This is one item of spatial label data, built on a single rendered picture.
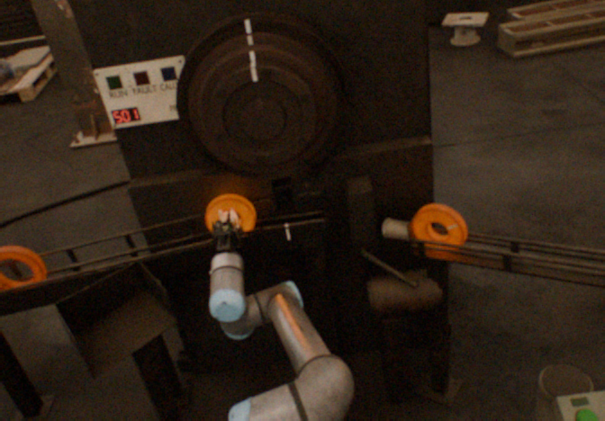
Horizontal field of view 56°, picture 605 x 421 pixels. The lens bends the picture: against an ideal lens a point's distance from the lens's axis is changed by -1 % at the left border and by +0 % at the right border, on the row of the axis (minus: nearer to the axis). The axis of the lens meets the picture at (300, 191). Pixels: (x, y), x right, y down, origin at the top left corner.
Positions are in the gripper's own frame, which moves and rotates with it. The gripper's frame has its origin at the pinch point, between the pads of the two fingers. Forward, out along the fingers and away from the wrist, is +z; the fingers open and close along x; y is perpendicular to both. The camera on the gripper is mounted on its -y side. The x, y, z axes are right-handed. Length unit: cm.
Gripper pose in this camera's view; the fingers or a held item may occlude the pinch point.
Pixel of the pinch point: (229, 212)
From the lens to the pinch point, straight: 178.8
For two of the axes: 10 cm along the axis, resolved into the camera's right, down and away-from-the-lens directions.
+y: -1.4, -6.7, -7.3
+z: -0.8, -7.3, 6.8
